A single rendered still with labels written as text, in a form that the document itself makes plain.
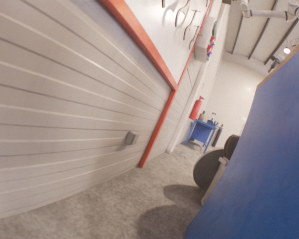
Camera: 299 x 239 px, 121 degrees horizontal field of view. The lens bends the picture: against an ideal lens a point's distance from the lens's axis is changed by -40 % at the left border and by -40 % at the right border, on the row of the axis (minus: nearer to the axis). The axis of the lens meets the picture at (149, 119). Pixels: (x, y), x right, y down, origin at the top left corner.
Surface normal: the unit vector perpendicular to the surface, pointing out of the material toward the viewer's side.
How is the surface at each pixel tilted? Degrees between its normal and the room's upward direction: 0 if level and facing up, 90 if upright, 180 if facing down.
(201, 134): 90
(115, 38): 90
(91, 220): 0
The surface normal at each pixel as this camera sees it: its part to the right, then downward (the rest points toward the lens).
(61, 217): 0.40, -0.92
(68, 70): 0.85, 0.39
